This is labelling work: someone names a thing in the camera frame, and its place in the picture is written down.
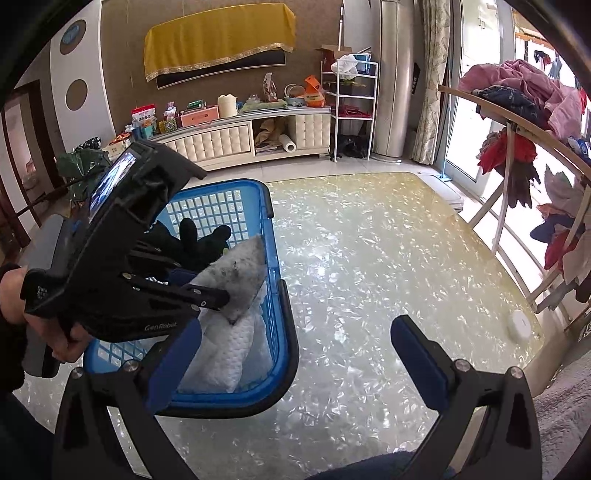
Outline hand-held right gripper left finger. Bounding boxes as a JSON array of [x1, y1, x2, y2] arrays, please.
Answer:
[[53, 318, 204, 480]]

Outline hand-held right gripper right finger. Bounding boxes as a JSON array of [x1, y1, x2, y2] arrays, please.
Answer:
[[390, 315, 543, 480]]

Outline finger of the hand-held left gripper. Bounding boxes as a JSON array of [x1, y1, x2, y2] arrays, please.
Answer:
[[131, 246, 198, 284], [124, 276, 232, 311]]

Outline black glove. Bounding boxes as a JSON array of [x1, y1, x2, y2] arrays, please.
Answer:
[[148, 217, 232, 273]]

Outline white textured cloth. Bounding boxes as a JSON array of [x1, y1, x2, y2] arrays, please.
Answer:
[[178, 272, 273, 393]]

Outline blue plastic basket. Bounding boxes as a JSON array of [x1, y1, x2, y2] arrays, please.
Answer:
[[83, 179, 301, 418]]

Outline grey fluffy towel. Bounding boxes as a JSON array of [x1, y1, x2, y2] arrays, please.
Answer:
[[203, 234, 269, 326]]

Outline person's left hand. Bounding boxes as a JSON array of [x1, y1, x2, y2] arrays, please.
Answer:
[[0, 268, 93, 363]]

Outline dark green bag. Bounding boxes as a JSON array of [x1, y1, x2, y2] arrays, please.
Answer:
[[58, 138, 114, 213]]

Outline white round device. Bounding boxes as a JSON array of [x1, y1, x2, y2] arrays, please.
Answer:
[[505, 310, 539, 343]]

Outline person's dark blue trousers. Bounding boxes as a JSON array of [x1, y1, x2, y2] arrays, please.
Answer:
[[305, 450, 462, 480]]

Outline red and white snack bag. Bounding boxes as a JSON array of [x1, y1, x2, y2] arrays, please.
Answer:
[[131, 105, 158, 138]]

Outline brown wooden door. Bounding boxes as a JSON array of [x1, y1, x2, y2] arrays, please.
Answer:
[[0, 79, 65, 252]]

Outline cream tufted cabinet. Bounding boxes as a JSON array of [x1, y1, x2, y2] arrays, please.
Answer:
[[150, 106, 333, 171]]

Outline pink box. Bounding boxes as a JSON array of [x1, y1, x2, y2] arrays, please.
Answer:
[[179, 106, 220, 128]]

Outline grey fuzzy blanket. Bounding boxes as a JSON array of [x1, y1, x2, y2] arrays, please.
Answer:
[[531, 355, 591, 480]]

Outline brown crumpled paper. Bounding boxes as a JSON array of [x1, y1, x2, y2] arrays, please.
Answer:
[[254, 117, 287, 148]]

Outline wooden drying rack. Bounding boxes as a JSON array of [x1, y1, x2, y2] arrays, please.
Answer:
[[436, 84, 591, 333]]

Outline blue mop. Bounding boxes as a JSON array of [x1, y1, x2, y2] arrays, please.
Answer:
[[438, 134, 455, 182]]

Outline green folded cloth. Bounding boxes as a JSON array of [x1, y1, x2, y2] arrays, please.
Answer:
[[240, 99, 287, 114]]

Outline black shoes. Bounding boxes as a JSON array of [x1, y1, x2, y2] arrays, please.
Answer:
[[337, 135, 370, 159]]

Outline black television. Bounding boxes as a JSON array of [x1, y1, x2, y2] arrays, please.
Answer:
[[154, 48, 287, 90]]

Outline orange bag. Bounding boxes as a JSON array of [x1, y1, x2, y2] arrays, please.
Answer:
[[302, 76, 325, 109]]

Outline yellow cloth cover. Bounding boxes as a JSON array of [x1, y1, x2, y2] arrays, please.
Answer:
[[144, 4, 296, 83]]

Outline open cardboard box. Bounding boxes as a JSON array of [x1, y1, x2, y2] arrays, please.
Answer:
[[315, 45, 354, 72]]

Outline patterned curtain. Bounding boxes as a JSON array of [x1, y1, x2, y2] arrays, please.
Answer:
[[412, 0, 451, 166]]

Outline standing air conditioner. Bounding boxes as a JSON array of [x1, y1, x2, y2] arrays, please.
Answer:
[[372, 0, 419, 162]]

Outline blue plastic container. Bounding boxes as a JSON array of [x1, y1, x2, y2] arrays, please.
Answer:
[[353, 53, 379, 77]]

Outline clothes drying rack with garments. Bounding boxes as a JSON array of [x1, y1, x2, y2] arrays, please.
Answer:
[[457, 48, 591, 305]]

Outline black cable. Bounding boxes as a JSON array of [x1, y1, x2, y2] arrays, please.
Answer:
[[16, 173, 93, 215]]

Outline white wire shelf rack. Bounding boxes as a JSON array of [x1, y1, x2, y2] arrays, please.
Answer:
[[330, 59, 380, 162]]

